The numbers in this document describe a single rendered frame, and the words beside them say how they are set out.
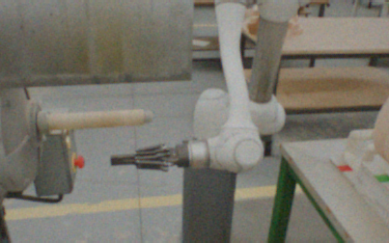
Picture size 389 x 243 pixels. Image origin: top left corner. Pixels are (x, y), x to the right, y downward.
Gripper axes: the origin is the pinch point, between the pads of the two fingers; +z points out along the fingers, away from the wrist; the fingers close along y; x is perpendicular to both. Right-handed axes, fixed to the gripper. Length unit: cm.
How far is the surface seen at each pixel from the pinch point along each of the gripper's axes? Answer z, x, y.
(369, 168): -67, 5, -20
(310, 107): -139, -58, 139
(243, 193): -76, -98, 93
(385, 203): -67, 1, -30
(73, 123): 7.2, 28.4, -28.6
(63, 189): 16.5, -2.9, -8.4
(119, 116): -1.5, 29.3, -28.1
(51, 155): 17.9, 8.5, -8.2
